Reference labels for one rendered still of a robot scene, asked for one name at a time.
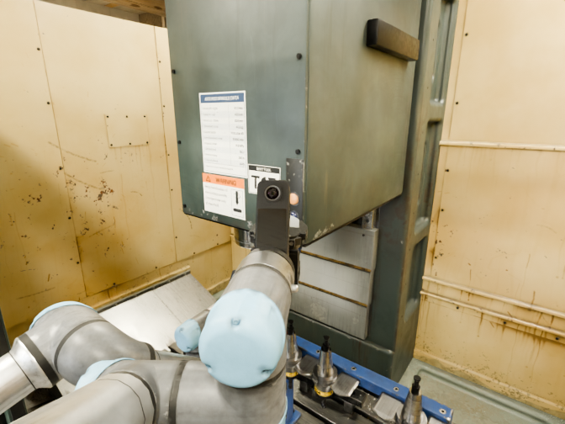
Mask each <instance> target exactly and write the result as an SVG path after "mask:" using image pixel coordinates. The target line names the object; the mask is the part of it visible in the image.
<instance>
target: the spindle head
mask: <svg viewBox="0 0 565 424"><path fill-rule="evenodd" d="M421 1H422V0H165V6H166V25H167V35H168V45H169V55H170V65H171V75H172V94H173V103H174V114H175V124H176V133H177V153H178V162H179V172H180V183H181V192H182V211H183V213H184V214H185V215H191V216H194V217H197V218H200V219H204V220H209V221H212V222H215V223H219V224H221V225H227V226H230V227H234V228H236V229H240V230H243V231H250V230H251V227H252V226H253V225H254V224H255V223H256V193H249V183H248V178H241V177H235V176H229V175H224V174H218V173H212V172H205V171H204V167H203V142H202V129H201V116H200V102H199V94H200V93H219V92H234V91H246V141H247V171H248V164H254V165H261V166H269V167H280V168H281V180H285V181H286V158H294V159H303V160H304V196H303V222H304V223H305V224H306V226H308V237H307V239H306V240H304V241H303V244H302V247H307V246H309V245H311V244H312V243H314V242H316V241H318V240H320V239H322V238H323V237H325V236H328V235H329V234H331V233H332V232H334V231H337V230H339V229H340V228H342V227H343V226H345V225H348V224H350V223H351V222H353V221H354V220H357V219H359V218H361V217H363V216H364V215H366V214H368V213H370V212H372V211H374V210H375V209H377V208H379V207H381V206H383V205H384V204H386V203H388V202H390V201H392V200H394V199H396V198H397V197H399V196H401V195H402V194H401V193H402V192H403V183H404V167H405V159H406V151H407V142H408V133H409V117H410V110H411V101H412V92H413V84H414V75H415V62H416V61H417V60H418V55H419V48H420V41H419V40H418V34H419V26H420V10H421ZM203 173H207V174H213V175H219V176H224V177H230V178H239V179H244V183H245V209H246V220H241V219H237V218H234V217H230V216H227V215H221V214H217V213H214V212H210V211H207V210H205V207H204V194H203Z"/></svg>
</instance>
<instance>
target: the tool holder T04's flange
mask: <svg viewBox="0 0 565 424"><path fill-rule="evenodd" d="M317 365H318V364H316V365H315V366H314V368H313V381H314V383H315V384H316V385H317V384H321V385H323V389H329V388H330V385H331V384H332V383H333V382H334V381H335V380H336V379H337V369H336V368H335V366H333V368H334V374H333V375H332V376H331V377H329V378H323V377H321V376H319V375H318V374H317V372H316V369H317Z"/></svg>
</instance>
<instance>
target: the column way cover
mask: <svg viewBox="0 0 565 424"><path fill-rule="evenodd" d="M378 232H379V229H378V228H374V229H373V230H368V229H363V228H362V225H358V224H353V223H350V224H348V225H345V226H343V227H342V228H340V229H339V230H337V231H334V232H332V233H331V234H329V235H328V236H325V237H323V238H322V239H320V240H318V241H316V242H314V243H312V244H311V245H309V246H307V247H302V249H301V252H300V255H299V261H300V276H299V281H298V292H297V293H292V299H291V305H290V310H294V311H297V312H298V313H300V314H303V315H306V316H308V317H310V318H313V319H315V320H317V321H320V322H323V323H325V324H327V325H329V326H333V327H334V328H337V329H339V330H341V331H344V332H346V333H349V334H351V335H353V336H355V337H359V338H361V339H362V340H365V339H366V337H367V329H368V319H369V309H370V304H371V303H372V285H373V274H374V269H375V268H376V261H377V250H378Z"/></svg>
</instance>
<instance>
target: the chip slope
mask: <svg viewBox="0 0 565 424"><path fill-rule="evenodd" d="M216 302H217V300H216V299H215V298H214V297H213V296H212V295H211V294H210V292H209V291H208V290H207V289H206V288H205V287H204V286H203V285H202V284H201V283H200V282H199V281H198V280H197V279H196V278H195V277H194V276H193V275H192V274H191V271H190V269H189V270H187V271H186V272H184V273H180V274H178V275H176V276H174V277H172V278H169V279H167V280H164V281H162V282H160V283H158V284H155V285H152V286H150V287H149V288H146V289H143V290H141V291H139V292H137V293H134V294H132V295H129V296H127V297H125V298H122V299H120V300H117V301H115V302H113V303H111V304H109V305H105V306H104V307H102V308H99V309H97V310H96V311H97V313H99V315H100V316H102V317H103V318H104V319H106V320H107V321H109V322H110V323H111V324H113V325H114V326H116V327H118V328H119V329H120V330H121V331H122V332H124V333H125V334H127V335H129V336H130V337H133V338H134V339H136V340H138V341H141V342H148V343H150V344H151V345H152V346H153V347H154V348H155V350H162V349H164V348H165V349H166V350H168V351H169V352H170V349H169V348H168V346H169V345H171V344H173V343H174V342H175V338H174V332H175V330H176V329H177V328H178V327H179V326H180V325H181V324H183V323H184V322H185V321H186V320H188V319H191V318H193V317H194V316H195V315H197V314H199V313H200V312H202V311H203V310H205V309H207V308H208V307H209V306H211V305H213V304H215V303H216ZM75 388H76V386H75V385H73V384H70V383H68V382H67V381H65V380H64V379H63V380H61V381H60V382H58V383H57V384H55V385H54V386H53V387H51V388H48V389H49V390H50V392H51V394H52V395H53V397H54V398H55V399H56V400H58V399H60V398H61V397H63V396H65V395H68V394H70V393H71V392H72V391H74V390H75Z"/></svg>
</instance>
